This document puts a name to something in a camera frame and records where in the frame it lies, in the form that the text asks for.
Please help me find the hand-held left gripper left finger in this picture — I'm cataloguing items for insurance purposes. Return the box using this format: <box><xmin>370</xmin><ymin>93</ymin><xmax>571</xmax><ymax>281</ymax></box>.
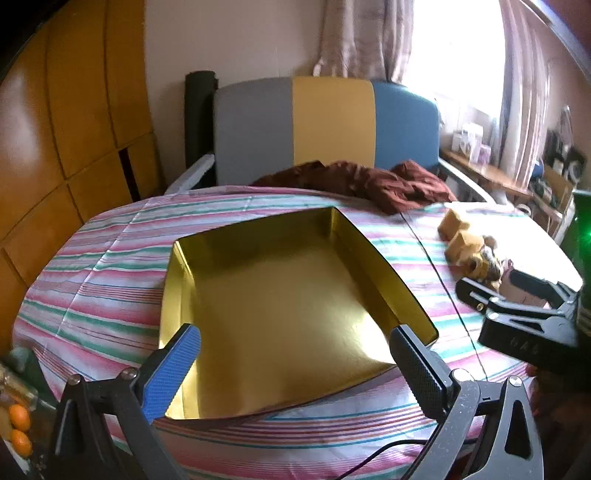
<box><xmin>48</xmin><ymin>323</ymin><xmax>204</xmax><ymax>480</ymax></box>

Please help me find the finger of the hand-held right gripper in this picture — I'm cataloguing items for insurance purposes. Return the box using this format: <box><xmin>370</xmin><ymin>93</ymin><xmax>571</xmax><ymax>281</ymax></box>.
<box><xmin>505</xmin><ymin>268</ymin><xmax>583</xmax><ymax>305</ymax></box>
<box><xmin>456</xmin><ymin>278</ymin><xmax>575</xmax><ymax>317</ymax></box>

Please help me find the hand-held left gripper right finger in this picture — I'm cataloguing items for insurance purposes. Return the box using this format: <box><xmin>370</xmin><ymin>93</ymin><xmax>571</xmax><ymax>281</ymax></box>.
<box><xmin>389</xmin><ymin>324</ymin><xmax>546</xmax><ymax>480</ymax></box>

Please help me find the gold tin box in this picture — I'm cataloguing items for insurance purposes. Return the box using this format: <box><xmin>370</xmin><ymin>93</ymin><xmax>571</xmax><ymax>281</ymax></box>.
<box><xmin>157</xmin><ymin>207</ymin><xmax>439</xmax><ymax>422</ymax></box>

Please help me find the striped tablecloth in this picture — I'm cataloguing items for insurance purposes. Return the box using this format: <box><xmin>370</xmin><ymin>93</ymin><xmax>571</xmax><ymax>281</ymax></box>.
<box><xmin>11</xmin><ymin>185</ymin><xmax>585</xmax><ymax>480</ymax></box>

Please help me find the wooden desk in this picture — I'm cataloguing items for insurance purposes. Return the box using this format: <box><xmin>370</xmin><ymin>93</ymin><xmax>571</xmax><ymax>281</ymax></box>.
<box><xmin>438</xmin><ymin>148</ymin><xmax>536</xmax><ymax>199</ymax></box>

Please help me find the dark red cloth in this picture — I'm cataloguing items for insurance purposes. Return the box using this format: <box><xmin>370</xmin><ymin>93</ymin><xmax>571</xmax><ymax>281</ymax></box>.
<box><xmin>252</xmin><ymin>159</ymin><xmax>458</xmax><ymax>215</ymax></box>

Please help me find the white printed box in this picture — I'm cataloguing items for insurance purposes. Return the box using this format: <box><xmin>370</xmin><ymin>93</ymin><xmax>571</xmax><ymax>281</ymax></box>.
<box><xmin>451</xmin><ymin>124</ymin><xmax>485</xmax><ymax>155</ymax></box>

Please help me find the small orange fruit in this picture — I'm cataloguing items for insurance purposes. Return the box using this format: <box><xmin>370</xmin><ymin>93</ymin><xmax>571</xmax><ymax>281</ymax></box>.
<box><xmin>10</xmin><ymin>429</ymin><xmax>33</xmax><ymax>455</ymax></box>
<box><xmin>9</xmin><ymin>404</ymin><xmax>32</xmax><ymax>429</ymax></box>

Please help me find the pale patterned curtain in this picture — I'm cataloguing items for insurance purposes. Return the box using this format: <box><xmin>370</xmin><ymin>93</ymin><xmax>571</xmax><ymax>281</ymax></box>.
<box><xmin>496</xmin><ymin>0</ymin><xmax>555</xmax><ymax>185</ymax></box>
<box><xmin>314</xmin><ymin>0</ymin><xmax>414</xmax><ymax>84</ymax></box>

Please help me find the bright window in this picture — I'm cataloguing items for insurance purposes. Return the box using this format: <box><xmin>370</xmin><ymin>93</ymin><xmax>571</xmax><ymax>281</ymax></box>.
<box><xmin>406</xmin><ymin>0</ymin><xmax>506</xmax><ymax>123</ymax></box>

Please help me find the grey yellow blue armchair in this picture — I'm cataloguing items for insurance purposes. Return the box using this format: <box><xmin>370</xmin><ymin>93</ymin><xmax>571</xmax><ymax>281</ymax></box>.
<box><xmin>164</xmin><ymin>76</ymin><xmax>499</xmax><ymax>204</ymax></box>

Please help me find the black rolled mat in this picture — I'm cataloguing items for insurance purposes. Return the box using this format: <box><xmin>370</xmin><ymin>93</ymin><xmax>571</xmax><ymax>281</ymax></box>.
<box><xmin>185</xmin><ymin>70</ymin><xmax>218</xmax><ymax>169</ymax></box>

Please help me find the wooden wardrobe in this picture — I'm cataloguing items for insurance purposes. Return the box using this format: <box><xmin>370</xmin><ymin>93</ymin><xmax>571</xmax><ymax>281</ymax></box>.
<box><xmin>0</xmin><ymin>0</ymin><xmax>167</xmax><ymax>296</ymax></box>

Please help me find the black cable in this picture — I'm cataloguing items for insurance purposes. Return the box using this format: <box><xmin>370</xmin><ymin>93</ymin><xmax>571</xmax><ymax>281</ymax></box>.
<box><xmin>337</xmin><ymin>440</ymin><xmax>435</xmax><ymax>480</ymax></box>

